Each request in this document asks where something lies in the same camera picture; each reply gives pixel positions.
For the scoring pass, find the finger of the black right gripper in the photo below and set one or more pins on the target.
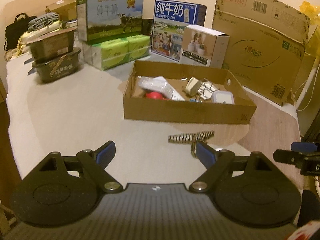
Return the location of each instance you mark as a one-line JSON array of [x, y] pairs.
[[292, 157], [305, 146]]

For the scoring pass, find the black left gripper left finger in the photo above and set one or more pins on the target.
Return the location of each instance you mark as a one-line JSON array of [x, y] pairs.
[[61, 190]]

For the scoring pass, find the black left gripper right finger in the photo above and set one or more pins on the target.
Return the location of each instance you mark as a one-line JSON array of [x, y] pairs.
[[249, 190]]

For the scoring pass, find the leopard print hair claw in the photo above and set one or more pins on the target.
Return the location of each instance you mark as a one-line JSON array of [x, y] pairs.
[[192, 139]]

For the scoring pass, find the shallow brown cardboard tray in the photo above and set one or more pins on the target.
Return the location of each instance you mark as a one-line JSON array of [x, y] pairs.
[[138, 107]]

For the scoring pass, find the large brown cardboard box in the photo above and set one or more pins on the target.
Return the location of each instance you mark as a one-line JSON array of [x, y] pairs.
[[267, 40]]

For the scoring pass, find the white power adapter plug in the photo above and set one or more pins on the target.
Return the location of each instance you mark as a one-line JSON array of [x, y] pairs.
[[192, 86]]

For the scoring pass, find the lower black instant-meal bowl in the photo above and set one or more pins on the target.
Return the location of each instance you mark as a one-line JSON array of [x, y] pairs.
[[58, 67]]

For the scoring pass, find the black instant-meal bowl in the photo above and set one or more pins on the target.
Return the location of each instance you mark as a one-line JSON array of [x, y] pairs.
[[52, 45], [58, 67]]

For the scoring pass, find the red rubber toy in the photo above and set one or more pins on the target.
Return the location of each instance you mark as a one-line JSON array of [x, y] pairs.
[[155, 95]]

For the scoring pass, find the white remote control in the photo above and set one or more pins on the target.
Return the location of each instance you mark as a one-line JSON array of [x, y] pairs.
[[172, 92]]

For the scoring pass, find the yellow plastic bag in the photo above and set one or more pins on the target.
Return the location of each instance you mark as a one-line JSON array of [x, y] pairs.
[[312, 11]]

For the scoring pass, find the clear plastic bag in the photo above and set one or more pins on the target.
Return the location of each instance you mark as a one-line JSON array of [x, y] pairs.
[[156, 84]]

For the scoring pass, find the white humidifier box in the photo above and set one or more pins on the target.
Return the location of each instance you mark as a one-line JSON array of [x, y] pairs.
[[203, 46]]

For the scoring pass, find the green tissue pack bundle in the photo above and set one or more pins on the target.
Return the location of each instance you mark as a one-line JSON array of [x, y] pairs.
[[109, 54]]

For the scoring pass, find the upper black instant-meal bowl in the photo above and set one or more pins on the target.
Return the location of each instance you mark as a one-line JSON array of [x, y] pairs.
[[52, 45]]

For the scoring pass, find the black bag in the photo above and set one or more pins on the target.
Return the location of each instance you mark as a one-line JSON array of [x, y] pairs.
[[14, 31]]

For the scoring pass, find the stack of folded cloths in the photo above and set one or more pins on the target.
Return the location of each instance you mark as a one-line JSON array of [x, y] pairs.
[[41, 25]]

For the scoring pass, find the blue milk carton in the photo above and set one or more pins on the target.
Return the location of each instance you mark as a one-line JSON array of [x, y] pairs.
[[170, 18]]

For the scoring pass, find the flat cardboard box behind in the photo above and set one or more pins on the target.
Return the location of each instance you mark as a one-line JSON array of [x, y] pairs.
[[65, 8]]

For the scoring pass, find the green cow milk carton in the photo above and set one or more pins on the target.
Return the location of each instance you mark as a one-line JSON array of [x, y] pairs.
[[100, 19]]

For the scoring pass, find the dark box behind cartons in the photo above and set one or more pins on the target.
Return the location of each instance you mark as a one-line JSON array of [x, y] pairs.
[[147, 26]]

